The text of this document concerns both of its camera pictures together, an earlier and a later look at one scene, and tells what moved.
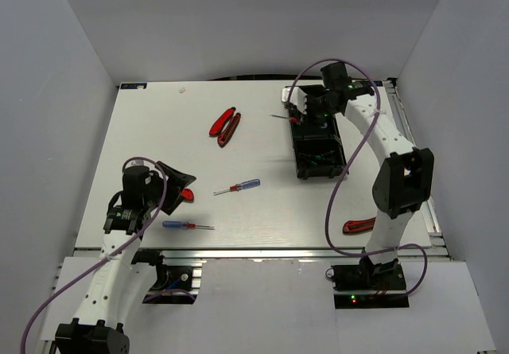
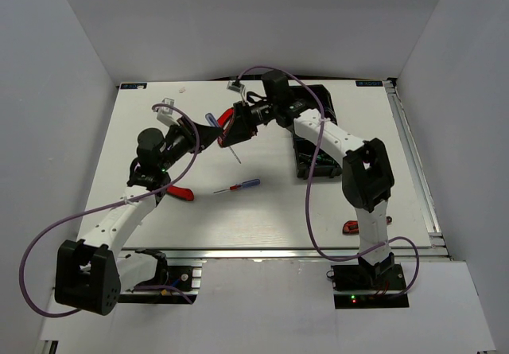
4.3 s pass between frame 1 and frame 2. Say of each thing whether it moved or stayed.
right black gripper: moved
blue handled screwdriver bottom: moved
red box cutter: stayed
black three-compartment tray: stayed
